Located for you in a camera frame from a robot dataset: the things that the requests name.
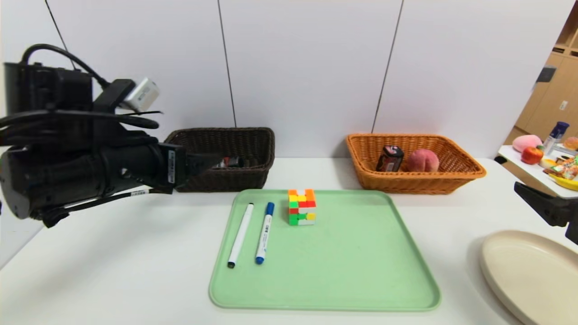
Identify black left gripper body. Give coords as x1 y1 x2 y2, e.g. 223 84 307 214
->
100 142 188 194

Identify black cosmetic tube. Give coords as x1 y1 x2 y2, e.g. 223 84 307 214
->
212 156 245 170

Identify white marker blue cap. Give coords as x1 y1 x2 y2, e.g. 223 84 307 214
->
256 202 275 265

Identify multicolour puzzle cube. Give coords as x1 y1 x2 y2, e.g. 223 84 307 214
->
288 189 317 226

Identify dark brown wicker basket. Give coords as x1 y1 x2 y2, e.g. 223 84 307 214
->
163 127 276 194

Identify orange wicker basket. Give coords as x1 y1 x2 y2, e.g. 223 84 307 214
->
346 133 487 195

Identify white marker black cap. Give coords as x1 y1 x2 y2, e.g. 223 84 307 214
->
228 203 255 269

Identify light green plastic tray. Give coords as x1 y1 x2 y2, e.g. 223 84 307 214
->
209 189 442 312

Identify white side table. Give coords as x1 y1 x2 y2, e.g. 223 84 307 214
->
497 145 578 200

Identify pink plush peach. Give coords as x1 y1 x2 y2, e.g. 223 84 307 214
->
513 135 542 154

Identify red apple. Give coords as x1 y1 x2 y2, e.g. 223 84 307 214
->
521 147 544 165

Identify cream oval plate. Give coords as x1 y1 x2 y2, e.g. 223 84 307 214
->
480 230 578 325

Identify white bottle blue cap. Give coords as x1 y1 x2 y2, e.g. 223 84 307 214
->
542 122 569 156

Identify light wooden cabinet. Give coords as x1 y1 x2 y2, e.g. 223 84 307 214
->
514 2 578 141

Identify colourful snack packets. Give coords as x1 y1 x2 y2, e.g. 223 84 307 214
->
543 157 578 180

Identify yellow banana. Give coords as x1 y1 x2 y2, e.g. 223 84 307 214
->
547 174 578 192

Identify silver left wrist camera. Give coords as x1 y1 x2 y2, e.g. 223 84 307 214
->
93 78 161 113

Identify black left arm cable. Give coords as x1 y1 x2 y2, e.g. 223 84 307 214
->
20 44 111 88

